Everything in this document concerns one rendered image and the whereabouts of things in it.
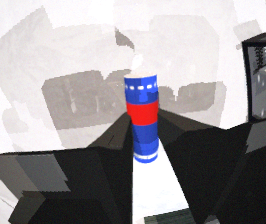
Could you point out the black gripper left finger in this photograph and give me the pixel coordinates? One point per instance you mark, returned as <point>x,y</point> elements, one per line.
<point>103,170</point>

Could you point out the blue and red battery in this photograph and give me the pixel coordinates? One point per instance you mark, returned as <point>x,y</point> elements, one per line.
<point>141,91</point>

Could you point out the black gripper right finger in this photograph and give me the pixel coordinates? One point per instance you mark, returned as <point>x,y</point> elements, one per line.
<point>207,160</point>

